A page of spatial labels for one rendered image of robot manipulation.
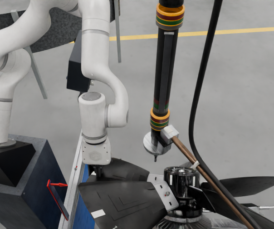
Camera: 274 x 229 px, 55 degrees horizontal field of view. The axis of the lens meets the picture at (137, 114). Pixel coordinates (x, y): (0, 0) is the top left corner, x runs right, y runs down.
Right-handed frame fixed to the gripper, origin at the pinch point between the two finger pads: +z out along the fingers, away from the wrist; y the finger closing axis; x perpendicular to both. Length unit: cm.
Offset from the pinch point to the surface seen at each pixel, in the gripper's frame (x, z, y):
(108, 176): -2.2, 1.1, 3.9
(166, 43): -30, -58, 20
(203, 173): -34, -34, 29
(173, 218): -20.2, -0.6, 26.8
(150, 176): -4.4, -2.1, 19.6
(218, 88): 192, 58, 96
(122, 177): -3.5, -0.1, 9.3
